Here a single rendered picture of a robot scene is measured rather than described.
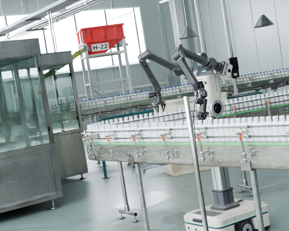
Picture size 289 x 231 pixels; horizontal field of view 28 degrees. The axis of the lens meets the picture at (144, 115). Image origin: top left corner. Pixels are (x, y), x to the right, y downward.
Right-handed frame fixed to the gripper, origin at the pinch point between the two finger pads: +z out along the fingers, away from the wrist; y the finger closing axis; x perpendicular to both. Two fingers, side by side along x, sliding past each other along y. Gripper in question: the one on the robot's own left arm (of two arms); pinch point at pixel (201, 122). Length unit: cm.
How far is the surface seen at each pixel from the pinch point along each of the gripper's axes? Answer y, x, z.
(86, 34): -649, 196, -237
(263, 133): 89, -16, 13
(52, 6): -561, 81, -241
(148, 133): -49, -18, 11
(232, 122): 58, -18, 5
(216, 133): 40.4, -16.5, 12.4
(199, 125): 22.5, -18.6, 6.1
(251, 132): 77, -17, 12
